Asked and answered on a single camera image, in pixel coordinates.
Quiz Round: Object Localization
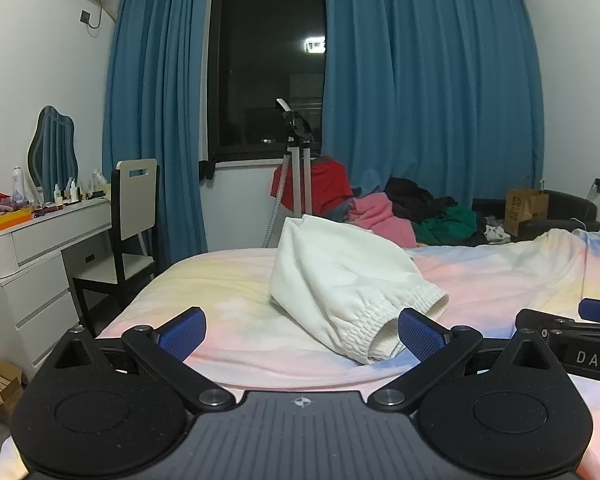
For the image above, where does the black armchair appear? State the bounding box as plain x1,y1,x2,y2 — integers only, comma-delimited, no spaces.
471,188,600,242

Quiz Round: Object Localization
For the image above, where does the white zip-up garment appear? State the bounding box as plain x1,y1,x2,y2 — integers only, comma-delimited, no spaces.
270,214,449,365

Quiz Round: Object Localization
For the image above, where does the white black chair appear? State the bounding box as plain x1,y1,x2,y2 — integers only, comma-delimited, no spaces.
72,158,160,335

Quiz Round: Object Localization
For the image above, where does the orange tray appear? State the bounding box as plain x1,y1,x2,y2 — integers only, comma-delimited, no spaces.
0,209,33,232

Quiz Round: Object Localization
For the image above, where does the dark window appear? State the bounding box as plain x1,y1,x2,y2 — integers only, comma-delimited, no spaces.
207,0,326,162

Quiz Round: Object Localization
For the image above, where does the white vanity desk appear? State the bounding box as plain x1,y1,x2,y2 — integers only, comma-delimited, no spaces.
0,198,111,378

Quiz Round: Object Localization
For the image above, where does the blue curtain right panel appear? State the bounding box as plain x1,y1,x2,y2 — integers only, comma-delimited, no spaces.
322,0,544,205

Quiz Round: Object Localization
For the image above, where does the blue curtain left panel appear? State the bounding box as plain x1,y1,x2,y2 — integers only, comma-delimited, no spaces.
102,0,207,269

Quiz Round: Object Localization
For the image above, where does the red garment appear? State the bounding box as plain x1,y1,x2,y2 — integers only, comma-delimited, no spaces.
270,157,354,216

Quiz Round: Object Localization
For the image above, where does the white spray bottle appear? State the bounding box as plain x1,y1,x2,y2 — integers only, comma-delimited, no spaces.
12,166,27,205

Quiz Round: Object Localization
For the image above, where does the cardboard box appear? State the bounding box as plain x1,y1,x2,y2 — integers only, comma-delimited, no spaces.
0,360,23,425

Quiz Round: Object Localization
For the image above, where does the blue curtain panel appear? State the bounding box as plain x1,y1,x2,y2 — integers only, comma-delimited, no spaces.
102,0,207,269
322,0,544,205

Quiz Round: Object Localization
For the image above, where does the green garment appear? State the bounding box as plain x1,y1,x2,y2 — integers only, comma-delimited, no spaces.
412,205,478,246

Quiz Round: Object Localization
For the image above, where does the pink garment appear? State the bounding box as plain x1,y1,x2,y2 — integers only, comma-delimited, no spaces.
347,193,417,248

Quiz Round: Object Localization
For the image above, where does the pastel tie-dye bed sheet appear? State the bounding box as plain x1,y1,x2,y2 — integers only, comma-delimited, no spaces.
0,226,600,480

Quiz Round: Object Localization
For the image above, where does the wavy vanity mirror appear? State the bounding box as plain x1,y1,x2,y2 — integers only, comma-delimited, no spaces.
27,105,79,203

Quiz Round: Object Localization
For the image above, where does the brown paper bag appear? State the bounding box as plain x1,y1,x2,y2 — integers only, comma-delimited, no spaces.
504,188,550,237

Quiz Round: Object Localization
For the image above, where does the white camera tripod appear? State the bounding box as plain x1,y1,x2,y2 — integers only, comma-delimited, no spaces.
262,98,313,248

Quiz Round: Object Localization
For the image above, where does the black garment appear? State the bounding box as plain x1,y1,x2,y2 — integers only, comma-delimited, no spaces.
384,178,458,224

